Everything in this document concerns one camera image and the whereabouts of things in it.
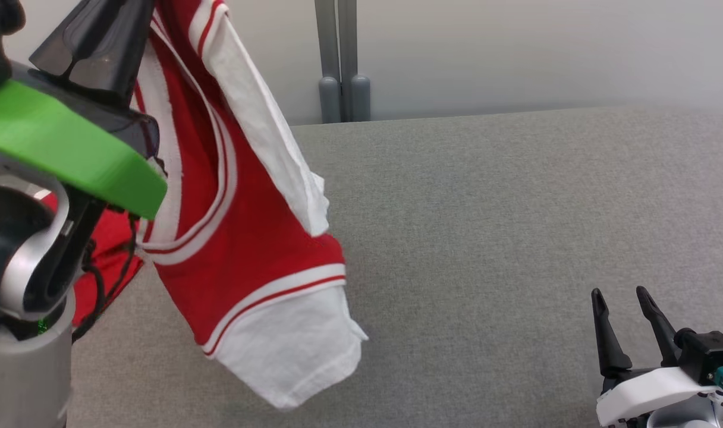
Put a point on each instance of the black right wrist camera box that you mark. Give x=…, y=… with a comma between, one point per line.
x=709, y=351

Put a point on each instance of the red shorts with white stripe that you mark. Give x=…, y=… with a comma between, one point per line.
x=109, y=255

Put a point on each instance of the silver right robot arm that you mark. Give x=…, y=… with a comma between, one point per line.
x=688, y=419

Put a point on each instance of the red and white basketball jersey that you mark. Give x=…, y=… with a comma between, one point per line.
x=248, y=261

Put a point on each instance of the grey metal frame post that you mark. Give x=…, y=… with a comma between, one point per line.
x=355, y=59
x=327, y=59

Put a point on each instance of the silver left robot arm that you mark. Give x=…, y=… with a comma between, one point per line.
x=22, y=368

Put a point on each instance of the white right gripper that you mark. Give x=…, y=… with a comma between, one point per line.
x=647, y=392

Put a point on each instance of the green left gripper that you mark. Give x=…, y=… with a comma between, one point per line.
x=70, y=148

